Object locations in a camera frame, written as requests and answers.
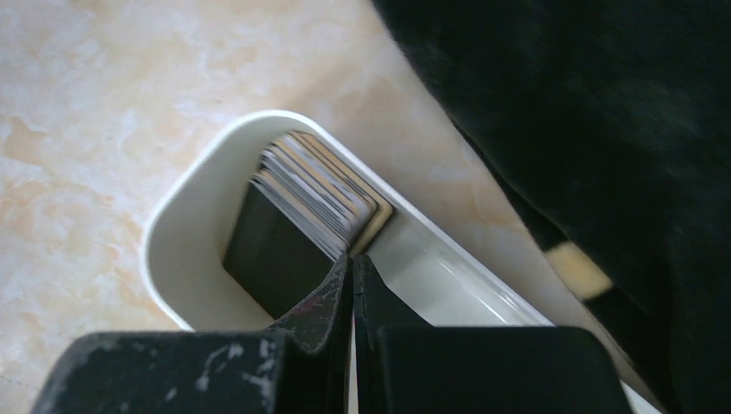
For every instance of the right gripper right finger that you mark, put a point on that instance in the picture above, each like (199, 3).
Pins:
(406, 365)

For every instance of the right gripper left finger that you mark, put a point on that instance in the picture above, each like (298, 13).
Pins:
(298, 364)

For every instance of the stack of cards in bin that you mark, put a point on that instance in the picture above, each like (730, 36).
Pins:
(303, 208)

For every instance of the white oblong plastic bin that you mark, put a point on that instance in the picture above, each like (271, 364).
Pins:
(186, 238)

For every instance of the black floral pillow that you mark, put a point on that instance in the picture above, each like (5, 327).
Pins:
(607, 126)

